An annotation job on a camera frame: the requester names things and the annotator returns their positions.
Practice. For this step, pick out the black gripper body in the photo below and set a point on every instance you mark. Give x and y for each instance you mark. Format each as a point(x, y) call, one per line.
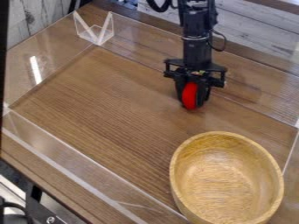
point(210, 72)

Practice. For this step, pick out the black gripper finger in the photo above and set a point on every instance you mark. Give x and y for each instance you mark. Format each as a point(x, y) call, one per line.
point(181, 81)
point(203, 92)

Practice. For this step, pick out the black metal table bracket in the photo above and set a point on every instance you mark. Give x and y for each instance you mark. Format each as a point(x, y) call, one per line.
point(46, 210)

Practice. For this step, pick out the red toy strawberry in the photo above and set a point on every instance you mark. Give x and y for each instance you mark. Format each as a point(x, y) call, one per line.
point(189, 95)

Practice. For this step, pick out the wooden oval bowl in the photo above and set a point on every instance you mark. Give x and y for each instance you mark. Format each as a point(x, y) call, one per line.
point(226, 180)

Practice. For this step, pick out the clear acrylic corner bracket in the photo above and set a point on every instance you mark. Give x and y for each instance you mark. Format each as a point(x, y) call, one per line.
point(95, 34)

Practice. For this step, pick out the clear acrylic tray wall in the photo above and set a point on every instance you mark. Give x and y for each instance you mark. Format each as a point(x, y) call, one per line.
point(94, 122)

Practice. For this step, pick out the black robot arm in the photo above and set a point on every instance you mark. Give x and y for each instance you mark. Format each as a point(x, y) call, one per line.
point(201, 39)

